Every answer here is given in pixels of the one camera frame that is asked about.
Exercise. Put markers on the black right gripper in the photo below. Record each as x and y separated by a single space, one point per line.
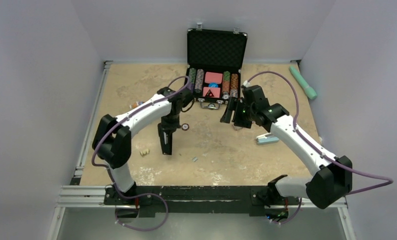
234 104

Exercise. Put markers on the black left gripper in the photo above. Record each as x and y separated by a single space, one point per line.
170 127

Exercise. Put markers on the black stapler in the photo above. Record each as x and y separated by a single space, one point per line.
166 142

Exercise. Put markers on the light blue stapler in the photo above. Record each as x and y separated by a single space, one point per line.
265 139

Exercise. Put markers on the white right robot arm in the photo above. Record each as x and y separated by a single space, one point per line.
331 177

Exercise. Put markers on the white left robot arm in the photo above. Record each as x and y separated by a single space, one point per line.
113 138

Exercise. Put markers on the small beige staple strip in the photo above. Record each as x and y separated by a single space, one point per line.
144 152

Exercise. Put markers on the pink card deck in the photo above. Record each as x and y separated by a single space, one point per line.
213 77

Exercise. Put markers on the small toy bottle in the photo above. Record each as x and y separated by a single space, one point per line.
135 104

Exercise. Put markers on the black poker chip case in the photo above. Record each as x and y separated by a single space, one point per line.
215 51

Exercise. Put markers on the teal green cylinder tool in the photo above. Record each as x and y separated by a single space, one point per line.
308 90

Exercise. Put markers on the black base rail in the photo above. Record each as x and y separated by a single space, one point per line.
253 200

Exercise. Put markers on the aluminium frame rail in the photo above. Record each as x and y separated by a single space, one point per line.
225 157

